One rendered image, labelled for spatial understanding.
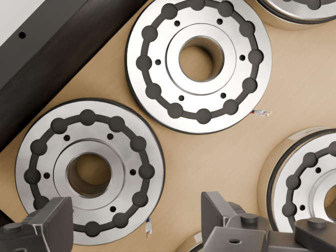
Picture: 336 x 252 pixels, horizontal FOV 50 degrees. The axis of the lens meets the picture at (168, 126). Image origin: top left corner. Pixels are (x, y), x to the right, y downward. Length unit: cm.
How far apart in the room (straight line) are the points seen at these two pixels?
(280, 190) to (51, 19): 19
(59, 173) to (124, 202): 5
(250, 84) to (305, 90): 6
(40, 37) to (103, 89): 10
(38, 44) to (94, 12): 4
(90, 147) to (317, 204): 16
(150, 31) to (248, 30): 7
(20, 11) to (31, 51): 25
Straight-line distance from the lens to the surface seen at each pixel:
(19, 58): 19
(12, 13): 44
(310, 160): 28
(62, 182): 25
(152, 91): 25
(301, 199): 28
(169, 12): 26
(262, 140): 29
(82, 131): 25
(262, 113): 24
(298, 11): 27
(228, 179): 29
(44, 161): 26
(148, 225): 26
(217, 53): 26
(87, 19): 21
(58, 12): 19
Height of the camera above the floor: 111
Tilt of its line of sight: 85 degrees down
